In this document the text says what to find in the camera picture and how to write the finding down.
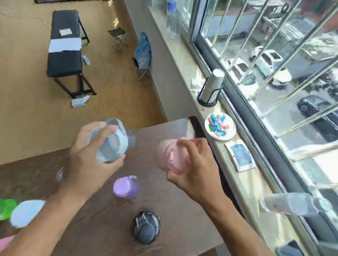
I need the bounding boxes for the clear bottle with red label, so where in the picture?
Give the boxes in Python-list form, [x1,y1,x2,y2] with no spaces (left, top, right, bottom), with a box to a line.
[259,192,334,218]

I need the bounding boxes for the folding chair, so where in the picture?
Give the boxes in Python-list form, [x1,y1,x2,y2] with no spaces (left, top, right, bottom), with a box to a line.
[132,57,151,81]

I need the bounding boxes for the metal window bars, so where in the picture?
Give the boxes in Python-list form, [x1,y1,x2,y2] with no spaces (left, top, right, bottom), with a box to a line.
[211,0,338,161]

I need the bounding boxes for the black padded bench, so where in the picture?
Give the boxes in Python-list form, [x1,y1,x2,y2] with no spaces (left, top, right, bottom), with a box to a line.
[47,10,97,99]

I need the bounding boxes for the crumpled white paper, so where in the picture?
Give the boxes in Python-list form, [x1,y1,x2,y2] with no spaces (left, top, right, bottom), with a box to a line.
[190,78,207,93]

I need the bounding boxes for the green bottle lid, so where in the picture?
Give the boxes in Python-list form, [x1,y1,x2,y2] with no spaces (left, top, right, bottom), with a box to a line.
[0,199,18,221]

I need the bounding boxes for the large white paper sheet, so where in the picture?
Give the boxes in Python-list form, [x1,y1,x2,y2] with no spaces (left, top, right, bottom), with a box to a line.
[48,37,82,53]

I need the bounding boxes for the black wire cup holder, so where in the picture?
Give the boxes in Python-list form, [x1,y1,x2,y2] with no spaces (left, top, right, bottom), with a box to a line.
[197,84,224,108]

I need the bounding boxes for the pale blue bottle lid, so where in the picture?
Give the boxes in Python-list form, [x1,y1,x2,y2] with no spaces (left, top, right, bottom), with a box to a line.
[10,200,46,228]

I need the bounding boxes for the pink water bottle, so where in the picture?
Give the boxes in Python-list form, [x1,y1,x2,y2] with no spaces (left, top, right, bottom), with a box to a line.
[156,137,199,174]

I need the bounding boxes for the stack of white paper cups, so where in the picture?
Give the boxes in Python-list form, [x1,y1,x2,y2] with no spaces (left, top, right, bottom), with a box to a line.
[201,69,225,104]

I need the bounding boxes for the person's right hand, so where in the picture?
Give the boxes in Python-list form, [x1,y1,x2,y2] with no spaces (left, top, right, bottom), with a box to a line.
[166,137,220,209]

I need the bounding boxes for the white plate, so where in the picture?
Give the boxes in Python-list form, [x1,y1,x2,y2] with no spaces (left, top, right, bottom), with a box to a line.
[204,113,237,141]

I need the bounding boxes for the white car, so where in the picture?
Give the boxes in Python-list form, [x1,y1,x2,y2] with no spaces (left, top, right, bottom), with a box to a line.
[227,57,256,86]
[249,46,292,87]

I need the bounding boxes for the black car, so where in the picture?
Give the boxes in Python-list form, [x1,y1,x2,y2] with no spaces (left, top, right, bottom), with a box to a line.
[297,95,338,143]

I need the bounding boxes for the person's right forearm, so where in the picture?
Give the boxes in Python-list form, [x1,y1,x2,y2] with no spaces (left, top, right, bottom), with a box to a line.
[203,195,276,256]

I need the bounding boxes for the thin floor cable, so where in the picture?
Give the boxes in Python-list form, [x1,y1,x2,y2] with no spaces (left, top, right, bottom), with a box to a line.
[0,8,52,30]

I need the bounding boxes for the blue and white box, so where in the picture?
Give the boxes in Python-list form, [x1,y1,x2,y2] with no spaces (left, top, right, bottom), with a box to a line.
[224,143,256,173]

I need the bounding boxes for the blue tissue pack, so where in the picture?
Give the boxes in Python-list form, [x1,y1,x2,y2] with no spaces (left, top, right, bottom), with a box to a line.
[71,95,91,108]

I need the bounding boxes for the pile of colourful paper pieces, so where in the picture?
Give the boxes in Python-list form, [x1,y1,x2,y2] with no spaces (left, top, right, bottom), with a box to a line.
[207,114,230,137]

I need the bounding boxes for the person's left hand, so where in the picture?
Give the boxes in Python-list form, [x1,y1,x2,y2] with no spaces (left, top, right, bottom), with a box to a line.
[68,121,126,191]

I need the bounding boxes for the pink bottle lid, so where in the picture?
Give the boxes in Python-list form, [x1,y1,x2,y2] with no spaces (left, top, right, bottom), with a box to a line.
[0,235,17,251]

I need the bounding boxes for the small folding stool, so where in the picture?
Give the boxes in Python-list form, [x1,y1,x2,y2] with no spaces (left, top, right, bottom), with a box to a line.
[107,27,128,51]

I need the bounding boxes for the dark navy water bottle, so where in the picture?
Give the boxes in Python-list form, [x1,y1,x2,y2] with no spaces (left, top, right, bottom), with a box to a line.
[131,211,161,245]

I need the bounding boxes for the clear plastic water bottle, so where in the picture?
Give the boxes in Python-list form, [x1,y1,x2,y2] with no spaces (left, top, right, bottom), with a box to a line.
[166,0,181,40]

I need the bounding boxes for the light blue water bottle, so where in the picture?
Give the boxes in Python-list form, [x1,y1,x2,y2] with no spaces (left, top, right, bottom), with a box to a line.
[89,118,137,163]

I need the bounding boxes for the purple water bottle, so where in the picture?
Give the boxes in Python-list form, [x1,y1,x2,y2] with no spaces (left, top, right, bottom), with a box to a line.
[113,175,140,199]

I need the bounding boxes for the person's left forearm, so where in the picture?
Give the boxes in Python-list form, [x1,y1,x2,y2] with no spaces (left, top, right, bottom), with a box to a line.
[0,185,90,256]

